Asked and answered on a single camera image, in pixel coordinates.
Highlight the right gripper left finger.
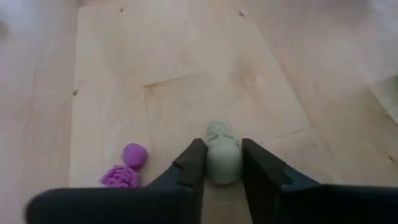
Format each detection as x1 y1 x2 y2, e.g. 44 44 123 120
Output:
24 139 208 224

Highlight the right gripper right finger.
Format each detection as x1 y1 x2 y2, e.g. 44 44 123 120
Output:
241 138 398 224

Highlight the purple plastic skeleton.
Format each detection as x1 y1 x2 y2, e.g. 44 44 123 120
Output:
98 142 149 189

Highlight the beige plastic skull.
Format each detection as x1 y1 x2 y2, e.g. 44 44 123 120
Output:
203 120 243 187

